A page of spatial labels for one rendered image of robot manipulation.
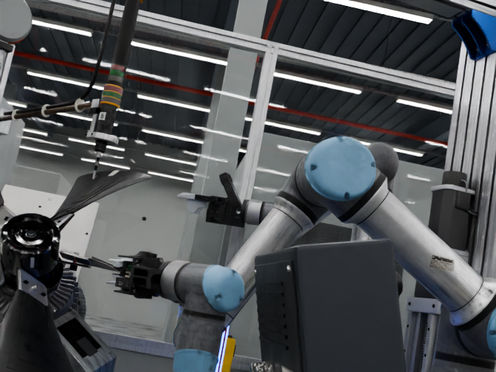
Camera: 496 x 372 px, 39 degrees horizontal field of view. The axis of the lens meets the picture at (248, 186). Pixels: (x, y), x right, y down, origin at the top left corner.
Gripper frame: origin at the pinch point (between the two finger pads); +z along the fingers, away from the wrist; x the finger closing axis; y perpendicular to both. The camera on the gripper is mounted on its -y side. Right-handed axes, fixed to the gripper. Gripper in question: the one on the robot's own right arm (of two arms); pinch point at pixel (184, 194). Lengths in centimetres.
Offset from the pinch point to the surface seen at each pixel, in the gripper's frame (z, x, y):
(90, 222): 17.7, -27.7, 11.8
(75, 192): 15.8, -46.0, 4.1
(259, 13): 54, 387, -170
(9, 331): 7, -87, 31
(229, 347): -26, -35, 36
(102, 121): 6, -63, -12
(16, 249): 14, -76, 17
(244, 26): 64, 383, -156
